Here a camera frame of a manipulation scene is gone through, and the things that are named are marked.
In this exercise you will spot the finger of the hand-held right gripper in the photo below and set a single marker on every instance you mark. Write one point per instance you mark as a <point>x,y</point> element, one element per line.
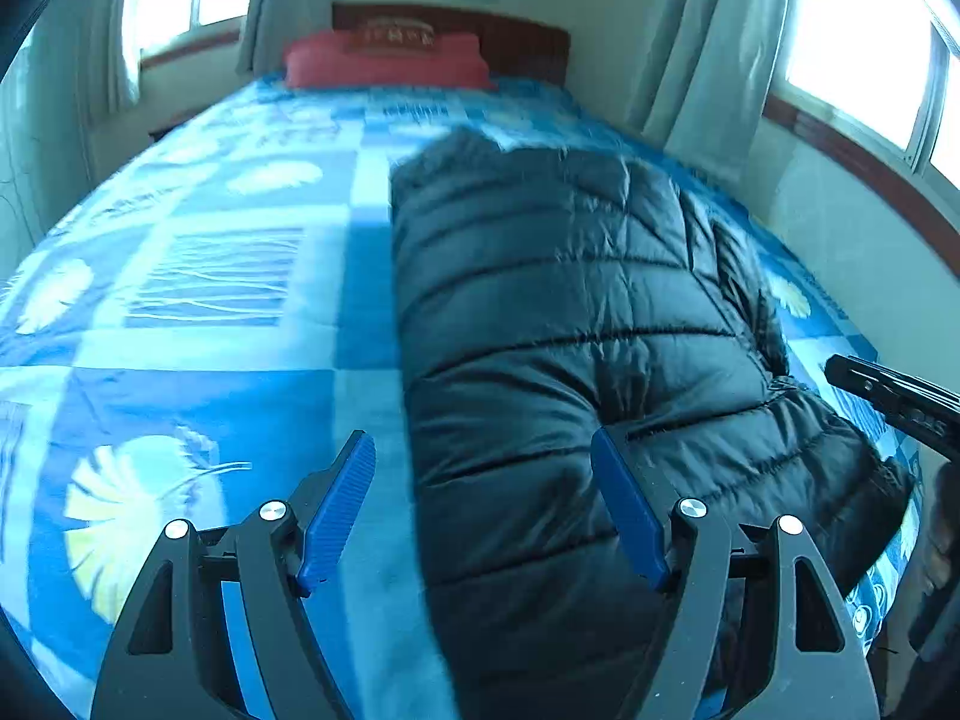
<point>892,394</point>

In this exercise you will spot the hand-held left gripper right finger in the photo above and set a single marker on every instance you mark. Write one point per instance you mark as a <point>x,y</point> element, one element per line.
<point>626,510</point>

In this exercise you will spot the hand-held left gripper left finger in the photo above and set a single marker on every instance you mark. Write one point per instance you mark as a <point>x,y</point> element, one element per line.
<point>337,510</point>

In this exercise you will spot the black puffer jacket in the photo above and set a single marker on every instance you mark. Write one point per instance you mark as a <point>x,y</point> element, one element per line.
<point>540,300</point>

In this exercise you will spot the blue printed bed sheet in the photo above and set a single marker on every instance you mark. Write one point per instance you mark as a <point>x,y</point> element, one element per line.
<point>225,277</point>

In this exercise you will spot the pale curtain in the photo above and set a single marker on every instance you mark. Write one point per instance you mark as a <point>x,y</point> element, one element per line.
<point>289,0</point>
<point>118,22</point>
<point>705,45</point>

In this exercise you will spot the red pillow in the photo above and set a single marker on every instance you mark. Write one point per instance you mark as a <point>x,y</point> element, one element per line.
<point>375,67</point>

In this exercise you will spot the wooden headboard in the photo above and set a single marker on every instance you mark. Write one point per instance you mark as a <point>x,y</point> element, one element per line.
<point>525,45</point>

